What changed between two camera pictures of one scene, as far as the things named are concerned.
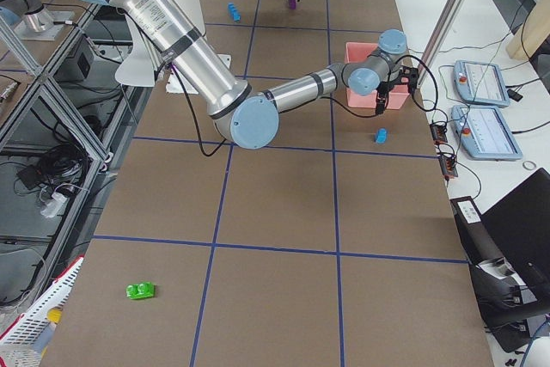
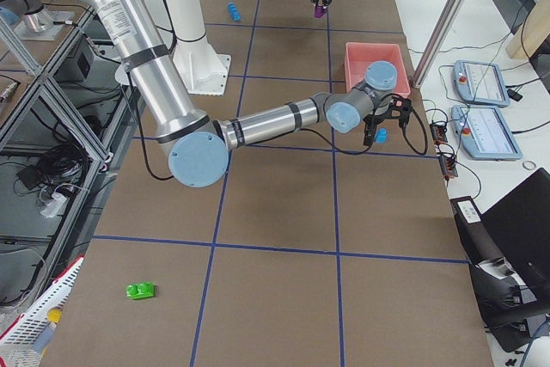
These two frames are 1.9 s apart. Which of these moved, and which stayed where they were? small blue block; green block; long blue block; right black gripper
Moved: right black gripper
Stayed: long blue block; green block; small blue block
